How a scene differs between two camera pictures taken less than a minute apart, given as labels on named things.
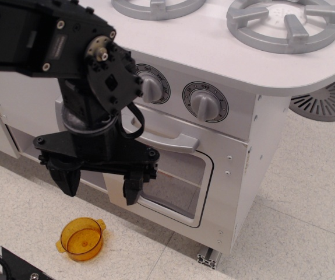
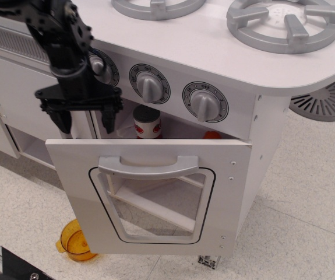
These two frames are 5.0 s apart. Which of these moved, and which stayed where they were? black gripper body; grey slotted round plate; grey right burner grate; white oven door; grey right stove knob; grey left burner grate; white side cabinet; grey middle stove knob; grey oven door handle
Moved: white oven door; grey oven door handle; black gripper body
Stayed: grey right burner grate; grey right stove knob; grey slotted round plate; grey middle stove knob; white side cabinet; grey left burner grate
